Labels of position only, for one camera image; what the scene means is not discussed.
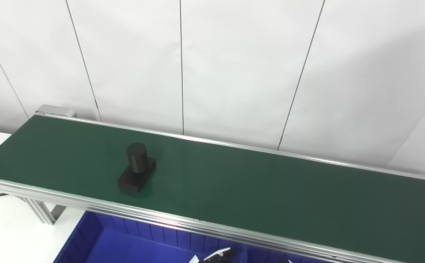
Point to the green conveyor belt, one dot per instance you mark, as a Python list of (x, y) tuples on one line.
[(252, 186), (125, 210)]

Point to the black cylinder-on-block part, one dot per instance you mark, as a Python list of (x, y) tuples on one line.
[(136, 168)]

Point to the blue plastic bin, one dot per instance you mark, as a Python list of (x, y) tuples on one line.
[(125, 244), (263, 256)]

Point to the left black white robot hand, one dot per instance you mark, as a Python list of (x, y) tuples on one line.
[(221, 255)]

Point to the aluminium conveyor leg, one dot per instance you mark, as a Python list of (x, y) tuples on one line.
[(42, 212)]

